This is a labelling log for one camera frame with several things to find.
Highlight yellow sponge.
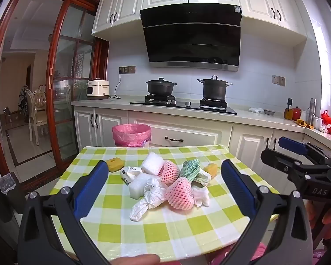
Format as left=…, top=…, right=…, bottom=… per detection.
left=106, top=158, right=124, bottom=173
left=203, top=163, right=219, bottom=176

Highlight black pot with lid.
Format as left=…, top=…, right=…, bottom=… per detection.
left=146, top=78, right=177, bottom=96

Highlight yellow cloth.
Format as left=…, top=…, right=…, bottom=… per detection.
left=296, top=119, right=315, bottom=130

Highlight double wall outlet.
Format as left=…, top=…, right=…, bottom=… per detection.
left=272, top=74, right=286, bottom=87

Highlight black glass gas stove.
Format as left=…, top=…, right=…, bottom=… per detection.
left=130, top=94, right=238, bottom=115

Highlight white foam sheet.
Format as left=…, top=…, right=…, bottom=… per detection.
left=129, top=172, right=152, bottom=199
left=141, top=151, right=166, bottom=176

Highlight white cabinet drawer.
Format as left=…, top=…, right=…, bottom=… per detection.
left=152, top=125, right=233, bottom=147

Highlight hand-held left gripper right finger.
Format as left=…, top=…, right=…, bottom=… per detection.
left=221, top=159, right=313, bottom=265

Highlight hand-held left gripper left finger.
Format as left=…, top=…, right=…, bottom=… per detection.
left=17, top=159, right=111, bottom=265

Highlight green checkered tablecloth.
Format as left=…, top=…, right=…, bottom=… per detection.
left=48, top=145, right=282, bottom=263

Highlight crumpled white paper cup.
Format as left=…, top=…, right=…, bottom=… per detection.
left=120, top=166, right=142, bottom=184

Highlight white rice cooker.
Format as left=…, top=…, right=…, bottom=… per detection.
left=86, top=79, right=110, bottom=100

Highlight steel thermos bottle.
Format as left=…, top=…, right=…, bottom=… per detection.
left=307, top=98, right=317, bottom=125

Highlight black range hood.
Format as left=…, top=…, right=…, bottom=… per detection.
left=140, top=5, right=243, bottom=72

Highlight red plastic bag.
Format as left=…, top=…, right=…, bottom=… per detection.
left=320, top=110, right=331, bottom=136

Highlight wooden sliding glass door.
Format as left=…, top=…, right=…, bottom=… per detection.
left=0, top=0, right=110, bottom=189

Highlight trash bin with pink bag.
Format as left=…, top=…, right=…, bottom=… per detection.
left=112, top=124, right=152, bottom=147

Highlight dark patterned garment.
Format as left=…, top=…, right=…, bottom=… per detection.
left=18, top=85, right=30, bottom=116

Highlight green white mesh cloth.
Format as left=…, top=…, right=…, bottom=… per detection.
left=180, top=159, right=201, bottom=184

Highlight crumpled white tissue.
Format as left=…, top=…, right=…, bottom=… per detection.
left=192, top=186, right=210, bottom=207

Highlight black power cable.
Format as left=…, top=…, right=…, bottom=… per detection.
left=109, top=72, right=122, bottom=99

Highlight speckled stone countertop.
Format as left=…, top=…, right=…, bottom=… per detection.
left=71, top=95, right=331, bottom=144

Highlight pink foam fruit net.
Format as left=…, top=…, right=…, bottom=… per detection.
left=158, top=159, right=181, bottom=184
left=165, top=178, right=195, bottom=210

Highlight twisted white plastic bag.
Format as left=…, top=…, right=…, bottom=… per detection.
left=130, top=177, right=169, bottom=221

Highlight white base cabinets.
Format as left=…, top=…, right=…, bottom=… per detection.
left=73, top=106, right=331, bottom=177

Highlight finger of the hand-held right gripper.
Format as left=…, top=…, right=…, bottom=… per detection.
left=261, top=148, right=331, bottom=182
left=278, top=136, right=331, bottom=161

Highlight crumpled white paper wrapper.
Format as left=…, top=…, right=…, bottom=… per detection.
left=194, top=170, right=211, bottom=187

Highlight white dining chair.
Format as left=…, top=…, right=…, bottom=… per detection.
left=26, top=85, right=48, bottom=145

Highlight clear plastic bag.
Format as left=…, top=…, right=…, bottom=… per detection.
left=0, top=172, right=17, bottom=195

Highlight tall black stock pot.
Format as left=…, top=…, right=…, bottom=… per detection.
left=197, top=75, right=233, bottom=102

